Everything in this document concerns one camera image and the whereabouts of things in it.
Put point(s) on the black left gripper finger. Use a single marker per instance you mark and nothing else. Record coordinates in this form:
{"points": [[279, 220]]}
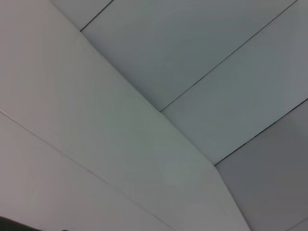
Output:
{"points": [[12, 225]]}

